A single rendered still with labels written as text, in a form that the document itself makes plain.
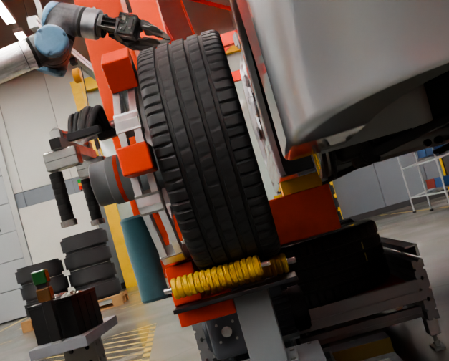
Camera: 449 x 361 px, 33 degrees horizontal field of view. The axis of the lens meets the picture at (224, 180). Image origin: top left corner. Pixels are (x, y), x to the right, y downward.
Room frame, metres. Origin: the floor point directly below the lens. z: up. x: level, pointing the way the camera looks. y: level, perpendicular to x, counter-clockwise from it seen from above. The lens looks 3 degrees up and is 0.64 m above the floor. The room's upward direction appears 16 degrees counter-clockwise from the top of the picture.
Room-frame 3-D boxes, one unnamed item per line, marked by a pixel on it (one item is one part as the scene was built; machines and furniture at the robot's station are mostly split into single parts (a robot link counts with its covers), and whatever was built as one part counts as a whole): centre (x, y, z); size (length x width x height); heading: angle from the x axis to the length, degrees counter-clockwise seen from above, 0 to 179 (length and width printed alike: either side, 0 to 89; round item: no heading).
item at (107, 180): (2.15, 0.26, 0.85); 0.21 x 0.14 x 0.14; 88
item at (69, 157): (1.98, 0.40, 0.93); 0.09 x 0.05 x 0.05; 88
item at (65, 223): (1.98, 0.43, 0.83); 0.04 x 0.04 x 0.16
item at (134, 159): (1.83, 0.19, 0.85); 0.09 x 0.08 x 0.07; 178
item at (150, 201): (2.14, 0.18, 0.85); 0.54 x 0.07 x 0.54; 178
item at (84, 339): (2.33, 0.57, 0.44); 0.43 x 0.17 x 0.03; 178
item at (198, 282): (2.02, 0.09, 0.51); 0.29 x 0.06 x 0.06; 88
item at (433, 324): (3.92, -0.22, 0.13); 2.47 x 0.85 x 0.27; 178
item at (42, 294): (2.14, 0.58, 0.59); 0.04 x 0.04 x 0.04; 88
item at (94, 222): (2.32, 0.41, 0.83); 0.04 x 0.04 x 0.16
